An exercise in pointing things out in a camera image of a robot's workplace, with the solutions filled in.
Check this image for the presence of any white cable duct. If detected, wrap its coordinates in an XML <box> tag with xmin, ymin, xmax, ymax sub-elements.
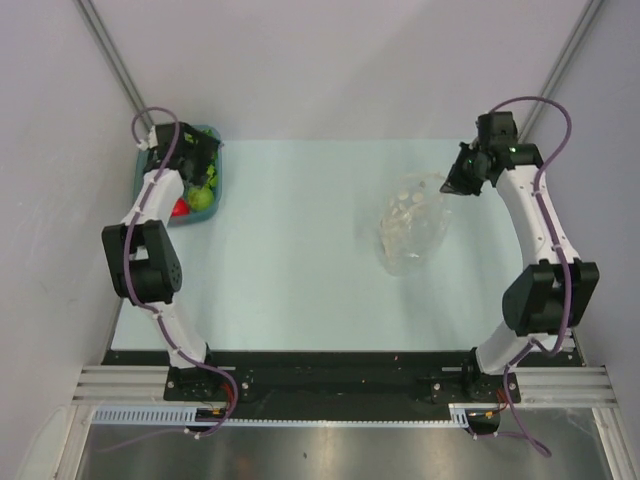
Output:
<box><xmin>91</xmin><ymin>405</ymin><xmax>469</xmax><ymax>429</ymax></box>

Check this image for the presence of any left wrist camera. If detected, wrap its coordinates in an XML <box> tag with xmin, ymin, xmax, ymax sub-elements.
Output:
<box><xmin>137</xmin><ymin>127</ymin><xmax>158</xmax><ymax>151</ymax></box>

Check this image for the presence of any aluminium corner post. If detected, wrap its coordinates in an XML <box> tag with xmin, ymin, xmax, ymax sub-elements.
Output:
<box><xmin>518</xmin><ymin>0</ymin><xmax>608</xmax><ymax>140</ymax></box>
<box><xmin>73</xmin><ymin>0</ymin><xmax>147</xmax><ymax>113</ymax></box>

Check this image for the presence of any red fake tomato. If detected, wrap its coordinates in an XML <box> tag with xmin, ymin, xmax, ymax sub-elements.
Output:
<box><xmin>171</xmin><ymin>198</ymin><xmax>190</xmax><ymax>217</ymax></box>

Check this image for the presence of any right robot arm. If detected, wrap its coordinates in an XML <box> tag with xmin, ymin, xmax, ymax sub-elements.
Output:
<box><xmin>440</xmin><ymin>110</ymin><xmax>600</xmax><ymax>401</ymax></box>

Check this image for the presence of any green fake pepper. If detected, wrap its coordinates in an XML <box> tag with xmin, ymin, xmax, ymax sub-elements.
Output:
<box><xmin>186</xmin><ymin>186</ymin><xmax>215</xmax><ymax>212</ymax></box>

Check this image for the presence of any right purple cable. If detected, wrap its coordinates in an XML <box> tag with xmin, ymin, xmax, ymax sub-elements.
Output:
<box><xmin>487</xmin><ymin>94</ymin><xmax>575</xmax><ymax>459</ymax></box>

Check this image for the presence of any teal plastic bin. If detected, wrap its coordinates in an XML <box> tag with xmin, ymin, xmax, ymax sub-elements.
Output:
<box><xmin>133</xmin><ymin>123</ymin><xmax>221</xmax><ymax>227</ymax></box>

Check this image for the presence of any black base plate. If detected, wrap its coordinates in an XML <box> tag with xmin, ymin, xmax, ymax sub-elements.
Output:
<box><xmin>99</xmin><ymin>349</ymin><xmax>585</xmax><ymax>436</ymax></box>

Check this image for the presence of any clear polka dot zip bag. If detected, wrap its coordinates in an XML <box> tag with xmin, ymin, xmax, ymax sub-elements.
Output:
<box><xmin>353</xmin><ymin>171</ymin><xmax>451</xmax><ymax>277</ymax></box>

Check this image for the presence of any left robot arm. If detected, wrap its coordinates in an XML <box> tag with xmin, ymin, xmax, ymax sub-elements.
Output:
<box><xmin>101</xmin><ymin>122</ymin><xmax>224</xmax><ymax>402</ymax></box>

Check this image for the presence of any green fake lettuce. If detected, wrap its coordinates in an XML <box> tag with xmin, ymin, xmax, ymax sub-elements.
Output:
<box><xmin>202</xmin><ymin>128</ymin><xmax>222</xmax><ymax>165</ymax></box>

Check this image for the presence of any left aluminium corner post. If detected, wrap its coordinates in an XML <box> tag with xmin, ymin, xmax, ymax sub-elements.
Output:
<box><xmin>73</xmin><ymin>0</ymin><xmax>147</xmax><ymax>113</ymax></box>

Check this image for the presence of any right aluminium corner post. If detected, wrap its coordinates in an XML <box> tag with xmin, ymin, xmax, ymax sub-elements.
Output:
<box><xmin>518</xmin><ymin>0</ymin><xmax>608</xmax><ymax>140</ymax></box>

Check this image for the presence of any front aluminium rail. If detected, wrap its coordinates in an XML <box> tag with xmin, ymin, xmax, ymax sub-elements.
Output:
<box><xmin>72</xmin><ymin>366</ymin><xmax>617</xmax><ymax>409</ymax></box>

